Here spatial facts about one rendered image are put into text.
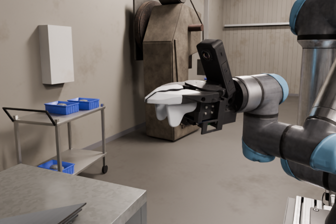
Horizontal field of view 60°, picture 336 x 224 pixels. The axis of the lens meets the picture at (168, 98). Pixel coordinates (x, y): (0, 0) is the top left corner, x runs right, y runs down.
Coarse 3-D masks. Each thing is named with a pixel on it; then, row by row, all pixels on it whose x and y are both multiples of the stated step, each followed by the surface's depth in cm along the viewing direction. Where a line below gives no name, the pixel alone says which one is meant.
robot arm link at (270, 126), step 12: (252, 120) 63; (264, 120) 62; (276, 120) 64; (252, 132) 64; (264, 132) 62; (276, 132) 60; (252, 144) 64; (264, 144) 61; (276, 144) 59; (252, 156) 64; (264, 156) 63; (276, 156) 61
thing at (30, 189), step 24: (24, 168) 118; (0, 192) 98; (24, 192) 98; (48, 192) 98; (72, 192) 98; (96, 192) 98; (120, 192) 98; (144, 192) 99; (0, 216) 84; (96, 216) 84; (120, 216) 85
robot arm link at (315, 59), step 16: (304, 0) 76; (320, 0) 73; (304, 16) 76; (320, 16) 73; (304, 32) 77; (320, 32) 74; (304, 48) 79; (320, 48) 76; (304, 64) 80; (320, 64) 76; (304, 80) 80; (320, 80) 77; (304, 96) 80; (304, 112) 80; (288, 160) 84; (304, 176) 81; (320, 176) 77
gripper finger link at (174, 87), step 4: (176, 84) 53; (156, 88) 49; (160, 88) 49; (164, 88) 49; (168, 88) 49; (172, 88) 50; (176, 88) 50; (180, 88) 50; (152, 92) 47; (148, 96) 46; (144, 100) 46; (156, 104) 49; (160, 104) 50; (164, 104) 51; (156, 108) 50; (160, 108) 50; (164, 108) 51; (156, 112) 50; (160, 112) 51; (164, 112) 51; (156, 116) 50; (160, 116) 51; (164, 116) 52
